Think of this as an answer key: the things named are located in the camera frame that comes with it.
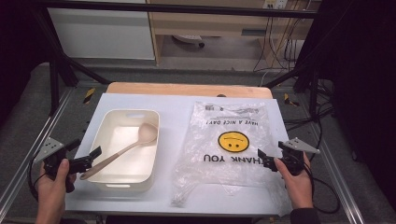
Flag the black frame crossbar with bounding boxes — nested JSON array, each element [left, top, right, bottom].
[[39, 1, 319, 20]]

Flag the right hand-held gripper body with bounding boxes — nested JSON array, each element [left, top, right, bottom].
[[277, 137, 321, 176]]

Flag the white chair leg with caster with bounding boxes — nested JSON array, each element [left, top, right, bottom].
[[172, 34, 206, 49]]

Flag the person's left hand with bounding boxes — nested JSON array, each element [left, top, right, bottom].
[[35, 158, 78, 207]]

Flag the wooden desk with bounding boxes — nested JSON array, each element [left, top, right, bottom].
[[146, 0, 322, 67]]

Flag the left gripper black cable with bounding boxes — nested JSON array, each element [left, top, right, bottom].
[[27, 154, 48, 201]]

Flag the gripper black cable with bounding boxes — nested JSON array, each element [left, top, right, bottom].
[[306, 161, 341, 215], [27, 154, 48, 201]]

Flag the beige silicone spoon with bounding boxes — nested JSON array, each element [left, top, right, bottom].
[[79, 122, 159, 181]]

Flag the person's right hand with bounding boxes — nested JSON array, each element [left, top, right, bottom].
[[273, 152, 315, 210]]

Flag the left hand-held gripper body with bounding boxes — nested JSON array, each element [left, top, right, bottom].
[[33, 137, 88, 194]]

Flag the aluminium rail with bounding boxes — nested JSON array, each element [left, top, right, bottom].
[[0, 88, 75, 216], [311, 133, 366, 224]]

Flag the clear plastic bag smiley print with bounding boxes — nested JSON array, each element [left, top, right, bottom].
[[170, 101, 294, 217]]

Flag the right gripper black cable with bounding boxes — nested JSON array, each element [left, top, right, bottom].
[[306, 161, 341, 215]]

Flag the white power strip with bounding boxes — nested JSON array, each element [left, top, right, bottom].
[[262, 0, 290, 10]]

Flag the hanging black cables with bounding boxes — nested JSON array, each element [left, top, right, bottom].
[[252, 15, 301, 73]]

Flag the white cabinet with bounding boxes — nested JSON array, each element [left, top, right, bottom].
[[48, 7, 156, 61]]

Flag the black frame post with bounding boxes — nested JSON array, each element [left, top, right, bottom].
[[309, 68, 319, 121], [49, 59, 61, 117]]

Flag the cream plastic bin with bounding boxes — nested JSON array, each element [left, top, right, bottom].
[[88, 108, 161, 192]]

